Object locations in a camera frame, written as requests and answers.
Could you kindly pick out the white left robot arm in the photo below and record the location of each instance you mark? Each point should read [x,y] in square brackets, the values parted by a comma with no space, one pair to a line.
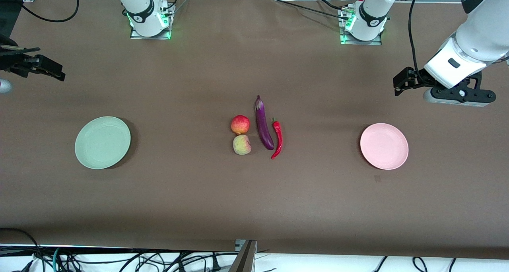
[477,37]

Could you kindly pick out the pale green plate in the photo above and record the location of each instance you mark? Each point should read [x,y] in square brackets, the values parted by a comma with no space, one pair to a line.
[102,142]

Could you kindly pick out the black left camera mount bracket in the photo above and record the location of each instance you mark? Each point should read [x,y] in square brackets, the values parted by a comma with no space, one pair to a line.
[461,93]

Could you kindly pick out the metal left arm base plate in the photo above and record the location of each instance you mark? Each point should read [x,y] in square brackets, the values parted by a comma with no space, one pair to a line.
[373,43]

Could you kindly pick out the aluminium profile post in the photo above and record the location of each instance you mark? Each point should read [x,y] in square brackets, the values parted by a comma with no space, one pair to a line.
[243,258]

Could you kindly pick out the brown table cover cloth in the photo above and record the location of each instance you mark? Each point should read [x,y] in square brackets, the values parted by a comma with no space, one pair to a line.
[254,204]

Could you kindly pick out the pink plate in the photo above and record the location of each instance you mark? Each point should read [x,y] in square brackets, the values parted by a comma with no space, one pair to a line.
[384,146]

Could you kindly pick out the red yellow apple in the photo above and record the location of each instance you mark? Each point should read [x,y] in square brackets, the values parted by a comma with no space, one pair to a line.
[240,125]

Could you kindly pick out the red chili pepper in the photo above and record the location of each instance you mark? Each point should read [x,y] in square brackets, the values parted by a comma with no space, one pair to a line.
[279,138]

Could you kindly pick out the pale pink green peach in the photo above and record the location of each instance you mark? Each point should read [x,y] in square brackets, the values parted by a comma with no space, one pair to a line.
[241,145]

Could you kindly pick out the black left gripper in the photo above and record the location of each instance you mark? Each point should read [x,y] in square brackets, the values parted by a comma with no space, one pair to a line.
[418,78]

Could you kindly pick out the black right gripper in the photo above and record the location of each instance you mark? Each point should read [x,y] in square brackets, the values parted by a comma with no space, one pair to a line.
[8,61]

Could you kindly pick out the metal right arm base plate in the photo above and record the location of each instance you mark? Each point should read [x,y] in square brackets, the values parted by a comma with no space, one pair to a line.
[159,37]

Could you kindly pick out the purple eggplant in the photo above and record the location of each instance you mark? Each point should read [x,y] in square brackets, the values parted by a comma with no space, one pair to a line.
[263,125]

